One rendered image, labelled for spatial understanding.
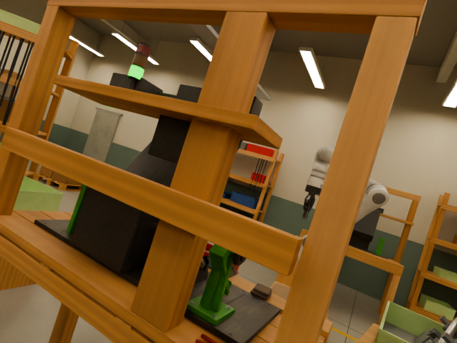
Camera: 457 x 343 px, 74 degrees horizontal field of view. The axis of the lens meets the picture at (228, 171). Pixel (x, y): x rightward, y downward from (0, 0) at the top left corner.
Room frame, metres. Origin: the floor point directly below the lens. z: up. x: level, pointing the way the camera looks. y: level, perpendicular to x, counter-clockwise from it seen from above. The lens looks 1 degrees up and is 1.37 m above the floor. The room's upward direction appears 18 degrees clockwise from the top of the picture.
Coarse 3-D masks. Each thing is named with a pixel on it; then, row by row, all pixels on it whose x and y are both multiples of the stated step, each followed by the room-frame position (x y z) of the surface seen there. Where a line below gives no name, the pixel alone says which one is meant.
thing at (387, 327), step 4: (384, 324) 1.68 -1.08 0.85; (388, 324) 1.70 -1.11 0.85; (384, 328) 1.61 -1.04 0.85; (388, 328) 1.63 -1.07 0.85; (392, 328) 1.65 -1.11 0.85; (396, 328) 1.68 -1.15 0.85; (400, 328) 1.69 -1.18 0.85; (392, 332) 1.59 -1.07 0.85; (396, 332) 1.61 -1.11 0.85; (400, 332) 1.63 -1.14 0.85; (404, 332) 1.65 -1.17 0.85; (408, 332) 1.67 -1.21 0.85; (400, 336) 1.56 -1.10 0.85; (404, 336) 1.58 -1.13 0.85; (408, 336) 1.60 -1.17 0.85; (412, 336) 1.62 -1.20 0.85; (416, 336) 1.64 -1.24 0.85; (408, 340) 1.54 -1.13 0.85; (412, 340) 1.56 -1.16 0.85
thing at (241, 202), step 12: (252, 144) 6.66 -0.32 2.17; (252, 156) 6.55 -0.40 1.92; (264, 156) 6.43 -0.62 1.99; (276, 156) 6.38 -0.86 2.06; (264, 168) 6.40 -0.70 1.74; (276, 168) 6.77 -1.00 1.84; (240, 180) 6.59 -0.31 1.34; (252, 180) 6.52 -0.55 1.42; (264, 180) 6.47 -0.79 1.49; (264, 192) 6.37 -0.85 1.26; (228, 204) 6.63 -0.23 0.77; (240, 204) 6.57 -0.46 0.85; (252, 204) 6.46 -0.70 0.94; (264, 216) 6.79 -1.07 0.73
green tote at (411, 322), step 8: (392, 304) 1.74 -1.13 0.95; (384, 312) 1.49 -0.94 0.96; (392, 312) 1.73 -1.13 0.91; (400, 312) 1.71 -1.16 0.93; (408, 312) 1.69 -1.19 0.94; (384, 320) 1.37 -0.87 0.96; (392, 320) 1.72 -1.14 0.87; (400, 320) 1.71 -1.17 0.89; (408, 320) 1.69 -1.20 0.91; (416, 320) 1.67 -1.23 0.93; (424, 320) 1.65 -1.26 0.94; (432, 320) 1.64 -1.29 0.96; (408, 328) 1.68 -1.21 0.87; (416, 328) 1.66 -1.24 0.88; (424, 328) 1.65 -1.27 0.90; (432, 328) 1.63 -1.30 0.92; (440, 328) 1.61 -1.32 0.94; (384, 336) 1.23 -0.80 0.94; (392, 336) 1.21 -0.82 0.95
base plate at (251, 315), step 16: (48, 224) 1.40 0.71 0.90; (64, 224) 1.47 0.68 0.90; (64, 240) 1.30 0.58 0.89; (128, 272) 1.15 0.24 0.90; (208, 272) 1.44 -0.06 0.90; (240, 304) 1.19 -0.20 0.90; (256, 304) 1.24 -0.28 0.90; (272, 304) 1.30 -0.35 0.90; (192, 320) 0.99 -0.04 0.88; (224, 320) 1.02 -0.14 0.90; (240, 320) 1.06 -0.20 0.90; (256, 320) 1.10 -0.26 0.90; (272, 320) 1.18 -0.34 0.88; (224, 336) 0.93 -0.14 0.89; (240, 336) 0.95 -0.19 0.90
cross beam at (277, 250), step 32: (32, 160) 1.18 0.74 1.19; (64, 160) 1.09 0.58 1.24; (96, 160) 1.06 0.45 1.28; (128, 192) 0.94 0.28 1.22; (160, 192) 0.89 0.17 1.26; (192, 224) 0.82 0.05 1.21; (224, 224) 0.78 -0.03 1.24; (256, 224) 0.75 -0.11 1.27; (256, 256) 0.73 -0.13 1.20; (288, 256) 0.70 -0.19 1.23
